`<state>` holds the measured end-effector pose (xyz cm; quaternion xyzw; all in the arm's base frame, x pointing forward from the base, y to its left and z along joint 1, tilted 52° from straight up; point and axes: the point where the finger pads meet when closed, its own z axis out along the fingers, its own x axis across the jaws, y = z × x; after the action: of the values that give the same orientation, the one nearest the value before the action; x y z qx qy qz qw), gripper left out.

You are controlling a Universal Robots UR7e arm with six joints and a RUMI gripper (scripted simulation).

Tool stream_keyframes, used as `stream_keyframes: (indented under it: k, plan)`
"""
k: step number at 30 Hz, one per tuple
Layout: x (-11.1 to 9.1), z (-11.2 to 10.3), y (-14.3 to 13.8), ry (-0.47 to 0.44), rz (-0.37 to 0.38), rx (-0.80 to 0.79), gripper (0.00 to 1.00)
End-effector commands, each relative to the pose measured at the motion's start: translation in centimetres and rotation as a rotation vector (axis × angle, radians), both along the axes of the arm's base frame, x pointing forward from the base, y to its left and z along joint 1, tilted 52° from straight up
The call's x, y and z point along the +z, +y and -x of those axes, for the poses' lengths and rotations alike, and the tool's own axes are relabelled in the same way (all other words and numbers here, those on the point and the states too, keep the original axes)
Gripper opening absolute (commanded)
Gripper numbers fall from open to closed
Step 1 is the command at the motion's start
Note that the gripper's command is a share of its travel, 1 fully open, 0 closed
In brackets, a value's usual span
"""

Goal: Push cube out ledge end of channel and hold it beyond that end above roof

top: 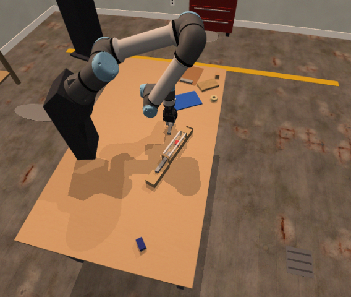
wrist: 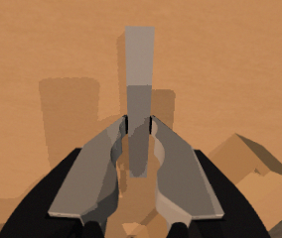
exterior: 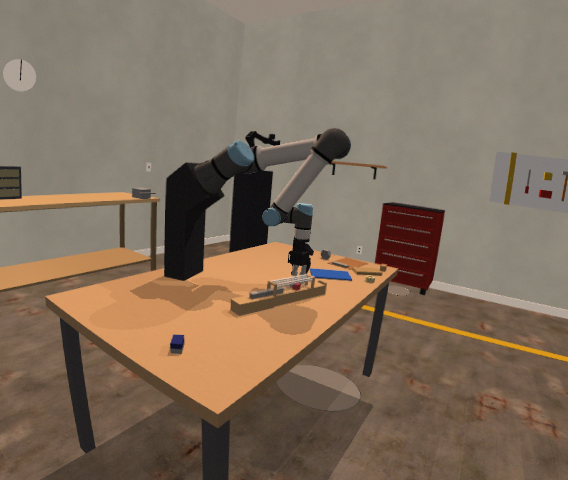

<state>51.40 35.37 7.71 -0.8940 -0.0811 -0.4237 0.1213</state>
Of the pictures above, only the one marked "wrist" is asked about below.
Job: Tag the grey square stick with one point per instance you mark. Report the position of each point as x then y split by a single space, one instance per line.
139 50

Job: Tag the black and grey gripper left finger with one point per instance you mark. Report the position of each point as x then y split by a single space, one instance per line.
82 187

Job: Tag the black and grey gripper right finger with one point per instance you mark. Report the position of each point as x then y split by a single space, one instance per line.
191 189

